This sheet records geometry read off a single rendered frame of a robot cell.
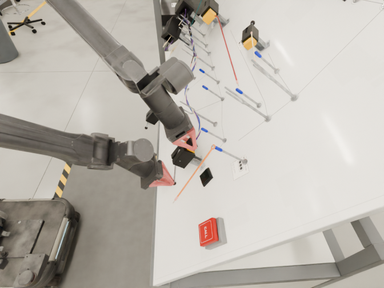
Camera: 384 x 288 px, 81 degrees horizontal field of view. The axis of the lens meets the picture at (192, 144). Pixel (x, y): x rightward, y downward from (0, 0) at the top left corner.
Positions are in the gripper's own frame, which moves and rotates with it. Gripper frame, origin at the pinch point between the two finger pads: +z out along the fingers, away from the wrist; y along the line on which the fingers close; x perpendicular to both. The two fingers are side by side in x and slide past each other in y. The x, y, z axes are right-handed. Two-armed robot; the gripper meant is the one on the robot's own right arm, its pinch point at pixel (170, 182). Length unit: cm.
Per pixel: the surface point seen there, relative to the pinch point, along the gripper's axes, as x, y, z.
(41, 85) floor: 133, 246, -48
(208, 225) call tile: -8.8, -20.9, -0.4
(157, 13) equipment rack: -29, 92, -20
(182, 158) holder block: -10.2, -2.2, -5.4
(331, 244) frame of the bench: -21, -18, 53
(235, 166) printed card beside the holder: -20.5, -10.9, 0.8
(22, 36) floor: 157, 390, -111
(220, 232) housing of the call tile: -10.3, -23.0, 1.3
